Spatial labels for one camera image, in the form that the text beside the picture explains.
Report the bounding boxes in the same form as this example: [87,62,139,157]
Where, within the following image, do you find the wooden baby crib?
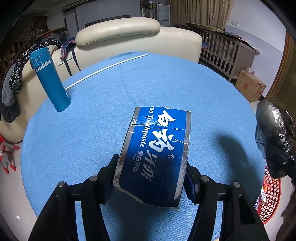
[186,23,256,81]

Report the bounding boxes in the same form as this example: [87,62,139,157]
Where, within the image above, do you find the golden wooden door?
[265,30,295,103]

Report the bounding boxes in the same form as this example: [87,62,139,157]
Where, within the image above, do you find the beige curtain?
[167,0,234,30]

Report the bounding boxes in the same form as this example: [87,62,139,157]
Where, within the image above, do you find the red white drying rack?
[1,135,20,174]

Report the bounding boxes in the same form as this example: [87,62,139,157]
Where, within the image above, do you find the brown cardboard box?
[235,69,266,102]

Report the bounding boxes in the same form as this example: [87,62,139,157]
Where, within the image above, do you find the cream leather sofa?
[1,17,202,143]

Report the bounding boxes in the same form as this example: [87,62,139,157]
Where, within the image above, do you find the red plastic mesh basket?
[254,164,281,224]

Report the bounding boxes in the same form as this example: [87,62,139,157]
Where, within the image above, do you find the blue table cloth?
[21,52,268,240]

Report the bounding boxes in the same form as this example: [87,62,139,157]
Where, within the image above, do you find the black plastic bag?
[255,100,295,169]

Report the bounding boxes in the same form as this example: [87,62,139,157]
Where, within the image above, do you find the blue thermos bottle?
[30,47,71,112]

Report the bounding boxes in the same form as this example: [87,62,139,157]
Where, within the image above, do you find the dark clothes on sofa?
[1,37,78,123]

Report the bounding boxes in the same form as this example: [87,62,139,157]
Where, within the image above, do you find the blue toothpaste box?
[113,106,192,209]

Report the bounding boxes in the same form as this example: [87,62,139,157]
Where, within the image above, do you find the white air conditioner unit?
[156,4,171,27]

